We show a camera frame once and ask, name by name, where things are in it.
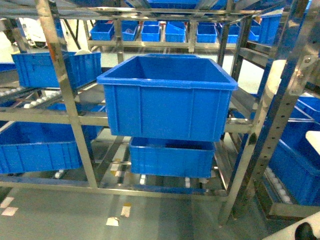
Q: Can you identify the steel roller shelf rack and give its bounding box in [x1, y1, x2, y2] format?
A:
[0, 0, 320, 223]

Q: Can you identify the blue bin lower shelf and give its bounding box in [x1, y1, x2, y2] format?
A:
[129, 137, 216, 178]

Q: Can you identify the large blue plastic bin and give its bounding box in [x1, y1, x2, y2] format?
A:
[97, 54, 238, 142]

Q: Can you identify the small blue background bin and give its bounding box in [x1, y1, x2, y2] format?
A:
[196, 25, 218, 43]
[141, 25, 161, 42]

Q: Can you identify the blue bin upper left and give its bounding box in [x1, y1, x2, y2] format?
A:
[11, 52, 102, 89]

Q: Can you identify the blue bin lower left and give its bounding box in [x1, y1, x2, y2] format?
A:
[0, 121, 87, 175]

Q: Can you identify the blue bin lower right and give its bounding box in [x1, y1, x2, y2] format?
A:
[268, 96, 320, 206]

